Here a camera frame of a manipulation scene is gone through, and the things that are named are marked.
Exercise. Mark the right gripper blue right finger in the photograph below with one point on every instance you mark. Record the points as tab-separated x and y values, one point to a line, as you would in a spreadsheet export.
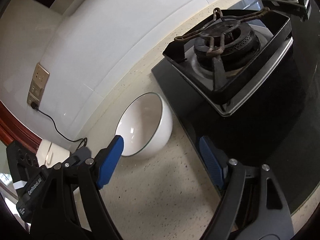
252	206

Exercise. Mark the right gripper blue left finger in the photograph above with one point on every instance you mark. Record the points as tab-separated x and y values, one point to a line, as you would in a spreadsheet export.
55	216

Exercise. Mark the plain white bowl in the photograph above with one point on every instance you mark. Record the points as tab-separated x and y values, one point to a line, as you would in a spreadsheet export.
145	126

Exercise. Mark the cream rice cooker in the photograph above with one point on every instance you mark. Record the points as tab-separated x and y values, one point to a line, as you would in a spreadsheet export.
49	153

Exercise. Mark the black gas stove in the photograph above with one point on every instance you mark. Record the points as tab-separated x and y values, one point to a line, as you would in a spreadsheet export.
278	125

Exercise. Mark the rusty burner grate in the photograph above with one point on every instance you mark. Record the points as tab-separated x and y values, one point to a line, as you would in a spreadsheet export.
221	54

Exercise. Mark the red wooden window frame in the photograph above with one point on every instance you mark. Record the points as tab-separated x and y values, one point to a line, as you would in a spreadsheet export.
13	130

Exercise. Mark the beige wall socket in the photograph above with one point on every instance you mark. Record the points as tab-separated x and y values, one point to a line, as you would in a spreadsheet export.
38	84

